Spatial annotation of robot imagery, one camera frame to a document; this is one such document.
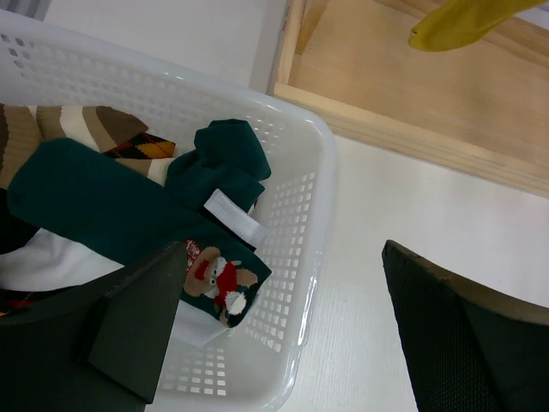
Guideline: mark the mustard yellow sock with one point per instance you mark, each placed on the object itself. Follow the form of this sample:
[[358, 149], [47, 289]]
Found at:
[[459, 23]]

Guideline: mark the dark green reindeer sock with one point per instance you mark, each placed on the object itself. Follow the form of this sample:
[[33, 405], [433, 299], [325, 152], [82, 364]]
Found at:
[[81, 195]]

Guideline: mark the wooden hanger rack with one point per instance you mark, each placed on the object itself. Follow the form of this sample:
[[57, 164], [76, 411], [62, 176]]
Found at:
[[481, 109]]

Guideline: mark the dark green rolled sock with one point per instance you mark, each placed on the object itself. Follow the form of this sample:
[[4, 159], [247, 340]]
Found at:
[[227, 157]]

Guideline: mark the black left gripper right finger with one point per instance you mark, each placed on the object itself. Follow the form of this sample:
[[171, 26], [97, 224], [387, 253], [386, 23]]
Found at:
[[467, 347]]

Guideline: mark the argyle patterned sock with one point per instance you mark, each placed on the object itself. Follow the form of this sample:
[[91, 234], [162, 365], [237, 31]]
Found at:
[[143, 146]]

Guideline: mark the brown striped sock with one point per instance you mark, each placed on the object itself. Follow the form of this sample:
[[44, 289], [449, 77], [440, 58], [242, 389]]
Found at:
[[24, 128]]

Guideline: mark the white sock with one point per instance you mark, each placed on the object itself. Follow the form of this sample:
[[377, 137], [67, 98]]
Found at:
[[49, 262]]

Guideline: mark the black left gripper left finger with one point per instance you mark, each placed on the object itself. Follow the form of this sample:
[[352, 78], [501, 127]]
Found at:
[[96, 347]]

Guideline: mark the white plastic laundry basket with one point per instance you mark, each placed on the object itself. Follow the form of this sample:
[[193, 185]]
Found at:
[[253, 366]]

